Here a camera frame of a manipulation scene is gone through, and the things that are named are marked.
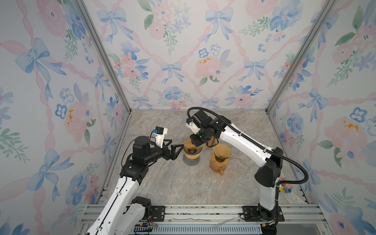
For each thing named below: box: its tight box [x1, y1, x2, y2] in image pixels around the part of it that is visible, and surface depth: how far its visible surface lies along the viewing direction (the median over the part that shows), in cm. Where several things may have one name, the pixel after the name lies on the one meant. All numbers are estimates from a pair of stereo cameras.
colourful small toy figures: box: [278, 177, 293, 194], surface depth 82 cm
